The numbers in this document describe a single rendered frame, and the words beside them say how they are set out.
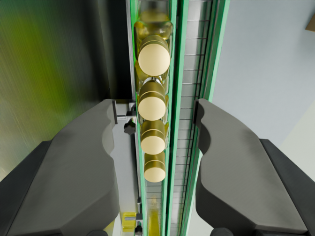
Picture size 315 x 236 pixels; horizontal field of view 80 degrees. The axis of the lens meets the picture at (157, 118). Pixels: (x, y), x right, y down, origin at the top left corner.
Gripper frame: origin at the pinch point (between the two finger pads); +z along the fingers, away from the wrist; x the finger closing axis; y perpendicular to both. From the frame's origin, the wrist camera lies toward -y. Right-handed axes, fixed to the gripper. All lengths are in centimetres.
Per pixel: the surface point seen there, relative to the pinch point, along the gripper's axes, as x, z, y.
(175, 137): 5.7, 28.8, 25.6
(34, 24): -12.0, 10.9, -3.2
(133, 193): -8, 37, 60
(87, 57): -12.0, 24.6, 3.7
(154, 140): 0.1, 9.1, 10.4
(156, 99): 0.2, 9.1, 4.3
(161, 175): 1.0, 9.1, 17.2
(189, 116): 10.6, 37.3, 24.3
